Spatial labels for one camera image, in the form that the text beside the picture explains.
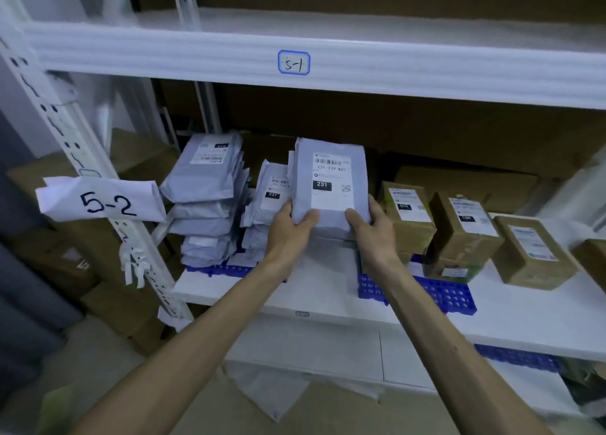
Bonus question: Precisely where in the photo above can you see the person's left hand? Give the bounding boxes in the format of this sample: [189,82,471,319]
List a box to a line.
[265,200,321,266]

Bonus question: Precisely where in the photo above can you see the person's left forearm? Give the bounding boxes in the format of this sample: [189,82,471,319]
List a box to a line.
[71,255,290,435]

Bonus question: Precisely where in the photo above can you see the person's right hand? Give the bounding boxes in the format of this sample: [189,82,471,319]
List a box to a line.
[345,194,406,284]

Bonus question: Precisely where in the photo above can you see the white paper strips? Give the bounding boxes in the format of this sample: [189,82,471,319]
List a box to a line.
[118,239,153,290]

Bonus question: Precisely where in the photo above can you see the white metal shelf rack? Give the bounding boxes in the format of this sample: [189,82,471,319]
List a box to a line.
[0,0,606,421]

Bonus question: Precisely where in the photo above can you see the grey mailer parcel white label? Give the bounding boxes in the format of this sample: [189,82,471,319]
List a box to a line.
[289,137,370,240]

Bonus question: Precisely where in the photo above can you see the flat brown cardboard parcel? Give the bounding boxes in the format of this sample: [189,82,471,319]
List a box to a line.
[423,257,483,285]

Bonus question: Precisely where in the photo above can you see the white handwritten paper sign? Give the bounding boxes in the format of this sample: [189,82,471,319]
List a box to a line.
[35,175,168,224]

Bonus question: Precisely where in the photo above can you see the small brown cardboard parcel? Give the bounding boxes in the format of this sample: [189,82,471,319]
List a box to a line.
[380,180,437,256]
[491,214,580,292]
[427,192,505,273]
[570,238,606,294]

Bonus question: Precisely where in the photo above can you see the blue plastic grid mat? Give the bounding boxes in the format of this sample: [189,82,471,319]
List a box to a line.
[357,254,478,317]
[473,343,562,374]
[184,259,288,283]

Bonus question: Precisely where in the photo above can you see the large brown cardboard carton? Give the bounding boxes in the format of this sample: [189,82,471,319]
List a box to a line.
[6,127,181,227]

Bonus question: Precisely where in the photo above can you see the low pile of grey mailers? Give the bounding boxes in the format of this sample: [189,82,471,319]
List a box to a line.
[240,159,293,266]

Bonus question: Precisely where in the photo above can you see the grey plastic bag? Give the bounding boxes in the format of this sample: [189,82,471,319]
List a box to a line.
[222,361,311,424]

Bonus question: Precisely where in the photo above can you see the tall stack of grey mailers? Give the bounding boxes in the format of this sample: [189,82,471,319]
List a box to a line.
[159,132,251,270]

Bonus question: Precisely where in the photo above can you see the blue-bordered white sticker label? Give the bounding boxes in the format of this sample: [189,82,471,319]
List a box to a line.
[277,50,312,76]

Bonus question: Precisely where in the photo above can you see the person's right forearm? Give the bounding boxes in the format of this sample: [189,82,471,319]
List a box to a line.
[376,268,556,435]

